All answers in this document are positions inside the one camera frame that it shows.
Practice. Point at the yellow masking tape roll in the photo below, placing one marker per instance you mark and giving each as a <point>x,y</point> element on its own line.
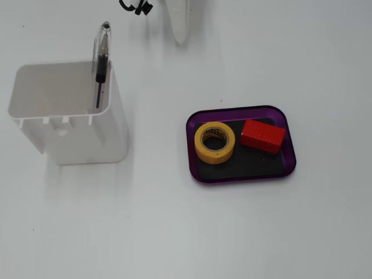
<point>215,158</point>

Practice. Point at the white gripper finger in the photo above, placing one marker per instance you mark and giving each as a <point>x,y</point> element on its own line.
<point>180,23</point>

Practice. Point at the clear black ballpoint pen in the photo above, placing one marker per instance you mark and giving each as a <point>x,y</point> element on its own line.
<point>101,64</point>

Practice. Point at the black tray mat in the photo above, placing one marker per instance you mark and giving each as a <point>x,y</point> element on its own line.
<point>247,162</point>

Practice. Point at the white plastic pen holder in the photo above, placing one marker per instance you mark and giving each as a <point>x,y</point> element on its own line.
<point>87,139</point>

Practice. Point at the purple metal tray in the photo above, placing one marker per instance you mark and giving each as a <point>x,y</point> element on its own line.
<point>191,128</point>

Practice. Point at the red rectangular block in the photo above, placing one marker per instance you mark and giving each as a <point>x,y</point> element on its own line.
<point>261,136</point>

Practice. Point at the black clamp knob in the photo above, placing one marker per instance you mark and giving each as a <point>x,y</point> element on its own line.
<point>142,8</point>

